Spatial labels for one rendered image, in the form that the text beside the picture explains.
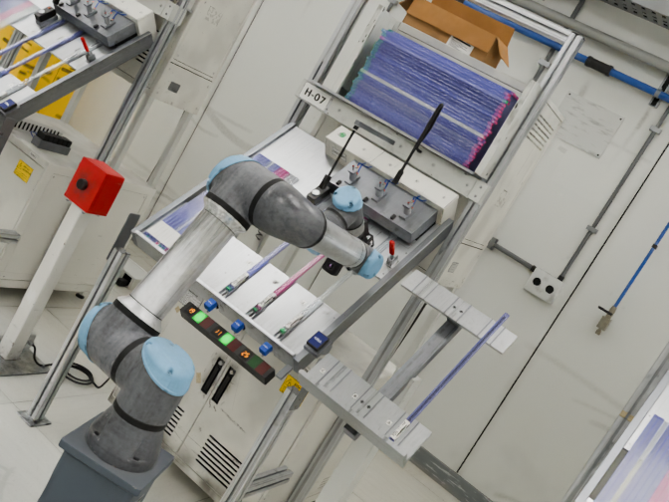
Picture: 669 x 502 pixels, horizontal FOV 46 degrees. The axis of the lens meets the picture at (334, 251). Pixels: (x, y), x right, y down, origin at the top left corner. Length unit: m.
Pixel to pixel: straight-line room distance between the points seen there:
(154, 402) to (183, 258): 0.30
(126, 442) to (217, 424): 1.07
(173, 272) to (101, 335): 0.19
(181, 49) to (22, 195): 0.87
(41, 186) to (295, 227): 1.79
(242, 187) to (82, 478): 0.65
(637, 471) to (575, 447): 1.79
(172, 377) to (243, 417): 1.07
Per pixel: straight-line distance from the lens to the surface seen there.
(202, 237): 1.65
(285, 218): 1.61
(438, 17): 3.02
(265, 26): 4.81
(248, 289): 2.29
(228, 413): 2.64
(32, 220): 3.33
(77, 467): 1.66
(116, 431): 1.62
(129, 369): 1.60
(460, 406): 4.03
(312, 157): 2.68
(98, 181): 2.77
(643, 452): 2.18
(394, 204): 2.45
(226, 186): 1.66
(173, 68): 3.41
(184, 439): 2.75
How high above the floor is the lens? 1.36
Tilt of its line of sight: 9 degrees down
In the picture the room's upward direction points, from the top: 30 degrees clockwise
